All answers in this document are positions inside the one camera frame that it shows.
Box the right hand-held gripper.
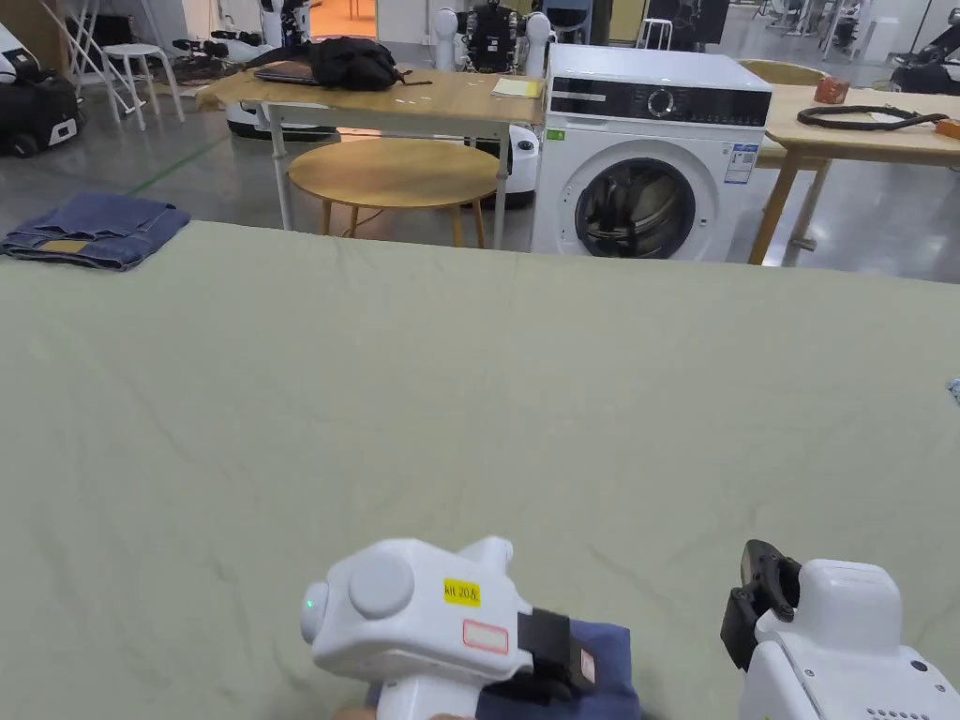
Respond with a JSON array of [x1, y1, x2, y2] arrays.
[[720, 539, 960, 720]]

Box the white humanoid robot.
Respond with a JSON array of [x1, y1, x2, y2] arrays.
[[433, 0, 558, 78]]

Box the folded blue jeans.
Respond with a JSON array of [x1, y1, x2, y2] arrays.
[[0, 192, 192, 274]]

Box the dark blue shirt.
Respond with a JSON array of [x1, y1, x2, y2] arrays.
[[366, 618, 643, 720]]

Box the bed with pale green sheet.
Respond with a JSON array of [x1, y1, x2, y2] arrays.
[[0, 219, 960, 720]]

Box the round wooden table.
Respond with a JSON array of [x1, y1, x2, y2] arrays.
[[288, 138, 503, 249]]

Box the black and white wheeled robot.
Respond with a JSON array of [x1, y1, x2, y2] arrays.
[[0, 21, 85, 159]]

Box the white round stool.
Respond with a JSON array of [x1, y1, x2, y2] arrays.
[[99, 42, 187, 133]]

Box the wooden table with black backpack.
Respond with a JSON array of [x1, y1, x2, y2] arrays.
[[198, 36, 550, 233]]

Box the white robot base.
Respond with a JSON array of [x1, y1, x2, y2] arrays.
[[458, 123, 540, 212]]

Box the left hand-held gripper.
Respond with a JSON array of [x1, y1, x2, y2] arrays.
[[303, 535, 603, 720]]

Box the pale wooden table with cable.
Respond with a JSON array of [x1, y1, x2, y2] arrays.
[[738, 58, 960, 267]]

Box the white washing machine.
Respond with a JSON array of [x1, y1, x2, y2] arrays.
[[529, 42, 774, 263]]

